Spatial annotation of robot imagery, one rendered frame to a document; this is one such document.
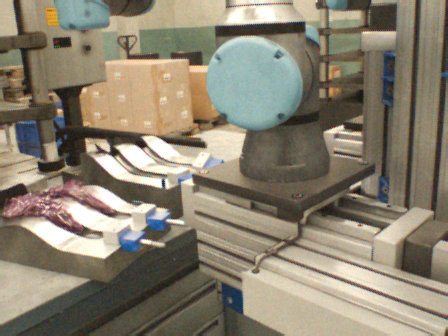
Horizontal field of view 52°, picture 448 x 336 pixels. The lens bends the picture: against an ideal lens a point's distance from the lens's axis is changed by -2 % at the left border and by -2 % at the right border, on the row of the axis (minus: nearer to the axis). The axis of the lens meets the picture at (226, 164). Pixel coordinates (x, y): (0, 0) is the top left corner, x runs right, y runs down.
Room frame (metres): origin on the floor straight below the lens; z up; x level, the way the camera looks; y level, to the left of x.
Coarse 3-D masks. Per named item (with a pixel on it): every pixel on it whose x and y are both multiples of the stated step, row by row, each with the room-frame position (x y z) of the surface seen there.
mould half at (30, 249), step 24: (24, 216) 0.95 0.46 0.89; (96, 216) 1.00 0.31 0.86; (0, 240) 0.92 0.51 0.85; (24, 240) 0.89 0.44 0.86; (48, 240) 0.87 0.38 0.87; (72, 240) 0.89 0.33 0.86; (96, 240) 0.89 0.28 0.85; (24, 264) 0.90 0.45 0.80; (48, 264) 0.87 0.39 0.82; (72, 264) 0.84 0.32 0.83; (96, 264) 0.82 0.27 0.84; (120, 264) 0.85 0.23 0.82
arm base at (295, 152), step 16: (272, 128) 0.69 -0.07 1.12; (288, 128) 0.69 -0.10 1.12; (304, 128) 0.69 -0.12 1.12; (320, 128) 0.73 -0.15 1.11; (256, 144) 0.70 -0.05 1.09; (272, 144) 0.69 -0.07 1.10; (288, 144) 0.69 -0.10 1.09; (304, 144) 0.69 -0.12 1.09; (320, 144) 0.71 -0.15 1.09; (240, 160) 0.73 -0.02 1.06; (256, 160) 0.69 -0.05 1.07; (272, 160) 0.68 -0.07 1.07; (288, 160) 0.69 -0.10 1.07; (304, 160) 0.68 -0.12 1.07; (320, 160) 0.69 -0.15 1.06; (256, 176) 0.69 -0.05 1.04; (272, 176) 0.68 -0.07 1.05; (288, 176) 0.67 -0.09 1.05; (304, 176) 0.67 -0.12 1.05
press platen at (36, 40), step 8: (24, 32) 1.65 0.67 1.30; (32, 32) 1.65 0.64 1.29; (40, 32) 1.67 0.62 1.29; (0, 40) 1.61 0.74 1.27; (8, 40) 1.62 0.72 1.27; (16, 40) 1.62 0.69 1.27; (24, 40) 1.63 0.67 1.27; (32, 40) 1.63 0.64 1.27; (40, 40) 1.65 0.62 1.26; (0, 48) 1.61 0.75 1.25; (8, 48) 1.61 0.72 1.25; (16, 48) 1.68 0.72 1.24; (24, 48) 1.64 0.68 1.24; (32, 48) 1.64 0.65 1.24; (40, 48) 1.66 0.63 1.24
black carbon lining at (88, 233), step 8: (16, 184) 1.12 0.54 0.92; (24, 184) 1.13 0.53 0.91; (0, 192) 1.07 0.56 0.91; (8, 192) 1.10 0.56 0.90; (16, 192) 1.12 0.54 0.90; (24, 192) 1.13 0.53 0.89; (0, 200) 1.07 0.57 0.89; (0, 208) 1.06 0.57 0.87; (0, 216) 1.01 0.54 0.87; (112, 216) 1.03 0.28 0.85; (120, 216) 1.03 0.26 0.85; (128, 216) 1.02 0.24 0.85; (88, 232) 0.94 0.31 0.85; (96, 232) 0.94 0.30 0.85
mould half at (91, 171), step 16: (128, 144) 1.41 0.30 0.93; (160, 144) 1.46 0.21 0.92; (96, 160) 1.28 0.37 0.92; (112, 160) 1.30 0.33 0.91; (144, 160) 1.35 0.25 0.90; (176, 160) 1.38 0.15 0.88; (192, 160) 1.36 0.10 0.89; (64, 176) 1.41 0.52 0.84; (80, 176) 1.35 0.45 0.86; (96, 176) 1.29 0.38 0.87; (112, 176) 1.24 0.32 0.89; (128, 176) 1.24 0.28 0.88; (144, 176) 1.22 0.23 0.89; (112, 192) 1.25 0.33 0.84; (128, 192) 1.20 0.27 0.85; (144, 192) 1.15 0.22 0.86; (160, 192) 1.11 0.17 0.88; (176, 192) 1.12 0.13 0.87; (176, 208) 1.11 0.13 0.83
